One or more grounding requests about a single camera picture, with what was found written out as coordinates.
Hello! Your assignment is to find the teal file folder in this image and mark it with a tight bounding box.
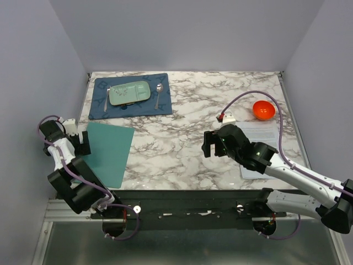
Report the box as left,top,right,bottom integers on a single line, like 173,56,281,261
82,122,135,189

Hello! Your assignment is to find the printed paper sheet top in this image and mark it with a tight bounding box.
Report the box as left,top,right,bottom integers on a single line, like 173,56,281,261
236,120,279,179

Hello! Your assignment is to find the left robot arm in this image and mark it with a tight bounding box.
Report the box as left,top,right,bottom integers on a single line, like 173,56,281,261
37,115,128,219

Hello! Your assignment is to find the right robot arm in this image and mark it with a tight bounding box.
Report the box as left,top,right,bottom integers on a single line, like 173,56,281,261
201,124,352,234

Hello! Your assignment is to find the orange bowl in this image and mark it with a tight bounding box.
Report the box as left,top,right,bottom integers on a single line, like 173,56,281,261
252,100,276,121

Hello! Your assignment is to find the silver fork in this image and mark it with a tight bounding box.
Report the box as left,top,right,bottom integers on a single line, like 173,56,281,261
104,86,111,112

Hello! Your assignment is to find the green divided plate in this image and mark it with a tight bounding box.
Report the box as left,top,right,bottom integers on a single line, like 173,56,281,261
109,81,151,106

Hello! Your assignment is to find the blue placemat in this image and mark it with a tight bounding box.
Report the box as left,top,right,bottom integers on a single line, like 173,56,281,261
89,73,173,120

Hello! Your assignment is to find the silver spoon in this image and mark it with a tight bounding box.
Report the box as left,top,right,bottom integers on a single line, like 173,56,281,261
154,83,163,110

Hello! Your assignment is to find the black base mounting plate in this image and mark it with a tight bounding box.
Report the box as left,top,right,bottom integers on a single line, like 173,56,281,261
56,189,287,231

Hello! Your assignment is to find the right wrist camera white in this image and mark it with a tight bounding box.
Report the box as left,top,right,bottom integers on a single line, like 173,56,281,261
216,112,236,127

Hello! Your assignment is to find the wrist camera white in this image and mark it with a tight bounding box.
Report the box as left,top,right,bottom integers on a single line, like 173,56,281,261
216,112,236,127
62,119,78,136

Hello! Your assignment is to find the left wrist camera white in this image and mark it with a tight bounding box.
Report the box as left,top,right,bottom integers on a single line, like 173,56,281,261
62,119,78,136

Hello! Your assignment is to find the aluminium rail frame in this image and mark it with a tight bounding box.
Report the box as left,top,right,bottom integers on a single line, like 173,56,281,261
30,197,111,265

